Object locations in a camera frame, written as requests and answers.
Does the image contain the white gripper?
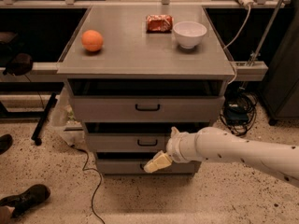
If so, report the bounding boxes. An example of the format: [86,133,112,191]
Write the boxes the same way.
[144,127,198,173]

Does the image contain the grey drawer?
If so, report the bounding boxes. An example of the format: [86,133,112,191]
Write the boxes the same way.
[70,96,224,123]
[96,159,201,175]
[86,133,170,152]

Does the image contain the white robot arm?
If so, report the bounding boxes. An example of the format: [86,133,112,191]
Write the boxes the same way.
[144,127,299,187]

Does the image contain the grey bottom drawer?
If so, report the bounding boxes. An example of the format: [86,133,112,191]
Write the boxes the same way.
[96,159,201,175]

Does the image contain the grey drawer cabinet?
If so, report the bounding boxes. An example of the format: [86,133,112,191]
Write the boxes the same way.
[58,4,234,161]

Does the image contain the grey top drawer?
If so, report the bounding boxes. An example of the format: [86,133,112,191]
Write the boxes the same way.
[70,96,224,123]

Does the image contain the blue electronic box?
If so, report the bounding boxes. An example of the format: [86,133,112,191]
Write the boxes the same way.
[223,105,249,126]

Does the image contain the clear plastic bag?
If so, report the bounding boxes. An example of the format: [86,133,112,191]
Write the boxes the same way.
[50,87,85,146]

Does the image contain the white bowl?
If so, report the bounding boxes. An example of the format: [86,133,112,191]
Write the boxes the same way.
[173,21,207,49]

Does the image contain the dark grey cabinet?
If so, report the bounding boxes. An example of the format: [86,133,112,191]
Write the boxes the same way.
[260,7,299,126]

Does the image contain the crushed red snack bag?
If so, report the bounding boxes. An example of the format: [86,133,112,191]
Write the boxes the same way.
[146,15,173,33]

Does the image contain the orange fruit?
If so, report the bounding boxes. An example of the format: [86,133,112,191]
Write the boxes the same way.
[81,30,104,52]

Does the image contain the black chair leg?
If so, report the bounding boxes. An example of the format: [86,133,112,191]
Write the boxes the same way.
[31,93,57,146]

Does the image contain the black shoe lower left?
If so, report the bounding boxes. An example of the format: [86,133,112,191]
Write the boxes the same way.
[0,184,50,218]

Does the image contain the black shoe left edge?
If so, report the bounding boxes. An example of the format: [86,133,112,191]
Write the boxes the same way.
[0,134,13,155]

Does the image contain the grey metal pole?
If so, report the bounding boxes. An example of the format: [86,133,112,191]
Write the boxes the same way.
[247,0,284,66]

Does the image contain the tangled black cables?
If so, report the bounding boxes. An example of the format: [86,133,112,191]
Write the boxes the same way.
[219,91,258,137]

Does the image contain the black floor cable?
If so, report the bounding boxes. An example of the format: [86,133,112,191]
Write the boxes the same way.
[73,145,107,224]

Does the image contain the white power cable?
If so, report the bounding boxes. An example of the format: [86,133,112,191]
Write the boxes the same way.
[222,4,252,85]

